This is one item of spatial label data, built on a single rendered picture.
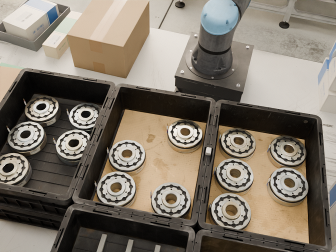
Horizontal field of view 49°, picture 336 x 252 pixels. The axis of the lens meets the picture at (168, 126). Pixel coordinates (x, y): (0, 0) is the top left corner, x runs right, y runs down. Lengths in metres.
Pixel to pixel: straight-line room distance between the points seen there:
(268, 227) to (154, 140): 0.40
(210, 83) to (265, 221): 0.53
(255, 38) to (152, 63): 1.46
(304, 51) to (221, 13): 1.68
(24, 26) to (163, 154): 0.84
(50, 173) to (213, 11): 0.70
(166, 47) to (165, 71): 0.15
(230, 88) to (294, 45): 1.62
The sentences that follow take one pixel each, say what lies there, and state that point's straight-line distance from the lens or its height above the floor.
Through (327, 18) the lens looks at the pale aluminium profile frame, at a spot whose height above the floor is 0.14.
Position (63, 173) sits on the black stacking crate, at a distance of 1.06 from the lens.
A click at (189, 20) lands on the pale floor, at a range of 2.92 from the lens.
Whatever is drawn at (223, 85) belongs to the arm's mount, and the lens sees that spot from 1.30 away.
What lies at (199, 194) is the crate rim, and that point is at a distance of 0.89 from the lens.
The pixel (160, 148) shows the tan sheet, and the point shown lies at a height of 0.83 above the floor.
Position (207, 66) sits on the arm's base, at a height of 0.84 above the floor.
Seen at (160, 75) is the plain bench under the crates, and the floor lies 0.70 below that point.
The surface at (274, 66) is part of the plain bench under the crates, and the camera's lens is 1.57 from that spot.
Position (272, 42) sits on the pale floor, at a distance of 2.85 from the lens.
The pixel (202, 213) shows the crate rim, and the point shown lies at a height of 0.93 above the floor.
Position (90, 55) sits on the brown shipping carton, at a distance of 1.44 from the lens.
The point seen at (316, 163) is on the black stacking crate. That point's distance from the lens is 1.05.
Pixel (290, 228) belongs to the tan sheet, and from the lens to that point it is 1.02.
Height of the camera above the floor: 1.72
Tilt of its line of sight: 52 degrees down
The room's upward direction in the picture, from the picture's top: 3 degrees clockwise
